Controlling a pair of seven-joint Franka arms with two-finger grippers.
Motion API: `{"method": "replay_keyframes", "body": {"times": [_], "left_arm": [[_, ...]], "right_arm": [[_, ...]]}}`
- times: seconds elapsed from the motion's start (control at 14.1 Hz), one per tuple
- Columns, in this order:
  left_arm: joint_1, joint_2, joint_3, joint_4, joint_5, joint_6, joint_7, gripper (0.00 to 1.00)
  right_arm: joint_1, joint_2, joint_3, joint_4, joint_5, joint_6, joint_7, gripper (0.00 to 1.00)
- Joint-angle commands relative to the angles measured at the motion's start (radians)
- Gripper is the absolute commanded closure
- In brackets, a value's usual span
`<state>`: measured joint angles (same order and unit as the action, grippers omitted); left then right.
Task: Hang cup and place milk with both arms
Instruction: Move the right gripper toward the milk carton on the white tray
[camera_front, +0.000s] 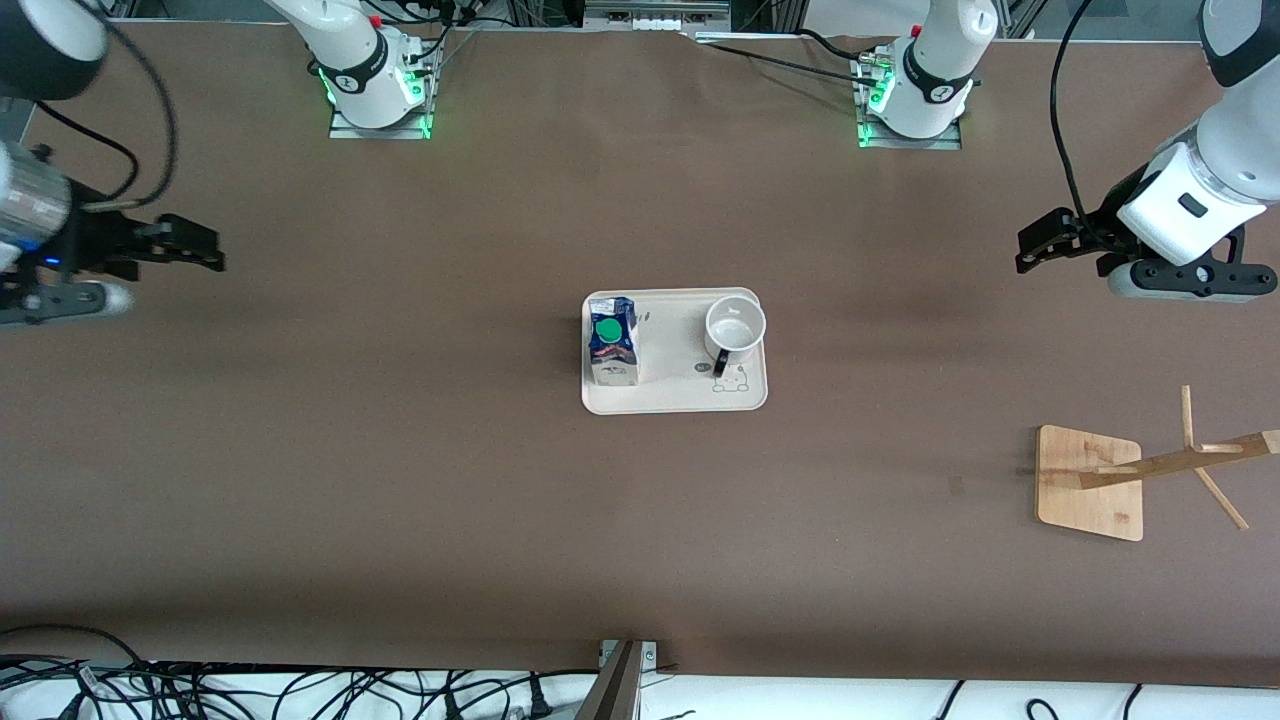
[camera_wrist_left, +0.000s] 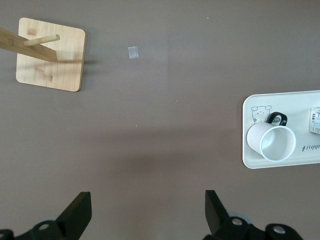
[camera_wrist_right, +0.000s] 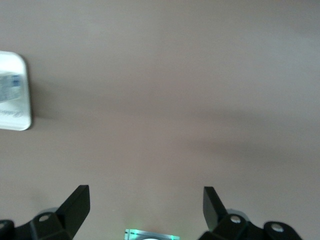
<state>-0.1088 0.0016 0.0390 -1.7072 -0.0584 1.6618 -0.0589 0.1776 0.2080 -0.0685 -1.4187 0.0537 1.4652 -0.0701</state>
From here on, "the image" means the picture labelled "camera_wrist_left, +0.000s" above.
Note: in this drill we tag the small clear tape piece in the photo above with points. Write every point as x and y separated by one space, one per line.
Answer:
133 52

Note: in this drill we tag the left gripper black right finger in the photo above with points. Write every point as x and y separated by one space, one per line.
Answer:
215 212

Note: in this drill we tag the wooden mug stand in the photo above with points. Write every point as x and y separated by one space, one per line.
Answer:
62 75

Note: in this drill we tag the white tray with bear print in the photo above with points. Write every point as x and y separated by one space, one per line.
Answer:
275 162

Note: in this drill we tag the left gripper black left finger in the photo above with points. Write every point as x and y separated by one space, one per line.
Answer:
75 215

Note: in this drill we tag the milk carton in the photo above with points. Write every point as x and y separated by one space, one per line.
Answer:
315 120

